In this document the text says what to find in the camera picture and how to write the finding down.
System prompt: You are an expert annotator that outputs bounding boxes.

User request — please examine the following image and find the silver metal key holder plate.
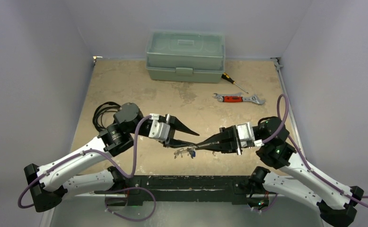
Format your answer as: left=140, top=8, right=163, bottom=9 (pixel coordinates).
left=174, top=147, right=195, bottom=159

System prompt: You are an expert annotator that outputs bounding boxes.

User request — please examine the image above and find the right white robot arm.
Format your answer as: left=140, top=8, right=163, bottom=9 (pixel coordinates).
left=195, top=117, right=364, bottom=227

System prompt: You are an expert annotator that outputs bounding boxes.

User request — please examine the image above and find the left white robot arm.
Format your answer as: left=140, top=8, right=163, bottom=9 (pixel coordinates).
left=18, top=103, right=199, bottom=212

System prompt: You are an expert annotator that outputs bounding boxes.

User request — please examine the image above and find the silver open-end wrench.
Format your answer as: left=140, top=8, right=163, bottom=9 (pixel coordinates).
left=212, top=92, right=243, bottom=102

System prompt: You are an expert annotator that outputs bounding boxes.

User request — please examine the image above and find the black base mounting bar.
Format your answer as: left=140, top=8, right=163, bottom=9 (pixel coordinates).
left=94, top=175, right=280, bottom=207

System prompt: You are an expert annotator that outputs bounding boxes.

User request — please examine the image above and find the black yellow screwdriver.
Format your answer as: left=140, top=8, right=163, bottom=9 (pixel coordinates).
left=221, top=72, right=249, bottom=94

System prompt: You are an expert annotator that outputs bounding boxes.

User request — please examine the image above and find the green plastic toolbox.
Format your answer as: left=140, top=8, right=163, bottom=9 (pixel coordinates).
left=146, top=30, right=226, bottom=83

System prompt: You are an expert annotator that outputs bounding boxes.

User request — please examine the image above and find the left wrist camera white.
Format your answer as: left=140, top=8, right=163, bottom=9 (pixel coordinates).
left=148, top=113, right=170, bottom=142

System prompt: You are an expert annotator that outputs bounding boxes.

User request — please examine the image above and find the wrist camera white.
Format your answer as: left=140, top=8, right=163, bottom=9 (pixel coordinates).
left=236, top=122, right=264, bottom=148
left=148, top=113, right=170, bottom=142

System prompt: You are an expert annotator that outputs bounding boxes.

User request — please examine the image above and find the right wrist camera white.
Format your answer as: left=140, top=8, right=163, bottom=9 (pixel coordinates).
left=236, top=122, right=264, bottom=148

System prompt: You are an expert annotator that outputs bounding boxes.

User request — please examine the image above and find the red handled adjustable wrench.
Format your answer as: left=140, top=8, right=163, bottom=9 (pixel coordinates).
left=217, top=95, right=265, bottom=105

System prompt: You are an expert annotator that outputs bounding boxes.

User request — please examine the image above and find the coiled black cable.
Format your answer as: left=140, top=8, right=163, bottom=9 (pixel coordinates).
left=92, top=101, right=122, bottom=129

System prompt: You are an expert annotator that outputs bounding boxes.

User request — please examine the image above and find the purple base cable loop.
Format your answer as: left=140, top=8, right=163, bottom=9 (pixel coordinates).
left=104, top=187, right=158, bottom=222

